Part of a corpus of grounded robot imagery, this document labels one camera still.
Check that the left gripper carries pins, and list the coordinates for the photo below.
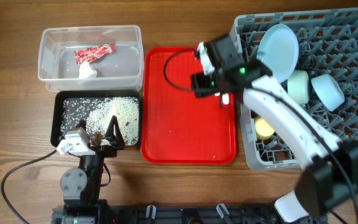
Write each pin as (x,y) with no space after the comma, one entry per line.
(110,151)

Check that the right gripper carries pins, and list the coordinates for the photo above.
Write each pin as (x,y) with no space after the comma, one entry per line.
(199,86)

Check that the white plastic fork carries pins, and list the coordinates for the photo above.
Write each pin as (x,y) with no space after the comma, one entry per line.
(225,99)

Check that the rice and brown food waste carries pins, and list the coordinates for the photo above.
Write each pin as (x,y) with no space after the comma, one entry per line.
(97,112)

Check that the large light blue plate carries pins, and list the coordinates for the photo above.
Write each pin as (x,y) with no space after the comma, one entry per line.
(278,50)

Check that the white napkin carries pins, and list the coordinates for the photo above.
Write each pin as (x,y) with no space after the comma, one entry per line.
(86,70)

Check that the yellow plastic cup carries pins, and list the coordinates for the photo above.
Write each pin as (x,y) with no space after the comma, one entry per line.
(262,128)

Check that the mint green bowl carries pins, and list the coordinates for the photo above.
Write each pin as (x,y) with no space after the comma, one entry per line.
(298,86)

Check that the red snack wrapper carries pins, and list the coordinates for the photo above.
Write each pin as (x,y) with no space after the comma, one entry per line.
(93,53)

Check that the small light blue bowl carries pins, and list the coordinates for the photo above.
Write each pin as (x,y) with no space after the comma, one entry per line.
(328,91)

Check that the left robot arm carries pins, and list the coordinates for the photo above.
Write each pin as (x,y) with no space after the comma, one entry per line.
(81,185)

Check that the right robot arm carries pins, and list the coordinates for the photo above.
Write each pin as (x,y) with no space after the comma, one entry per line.
(330,166)

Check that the grey dishwasher rack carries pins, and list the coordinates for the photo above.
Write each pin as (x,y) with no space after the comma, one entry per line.
(328,45)

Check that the black plastic tray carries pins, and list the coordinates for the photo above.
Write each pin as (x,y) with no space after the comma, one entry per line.
(56,137)

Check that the clear plastic bin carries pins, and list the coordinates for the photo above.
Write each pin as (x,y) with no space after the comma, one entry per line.
(121,69)

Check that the red serving tray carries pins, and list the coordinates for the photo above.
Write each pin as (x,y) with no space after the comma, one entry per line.
(177,127)

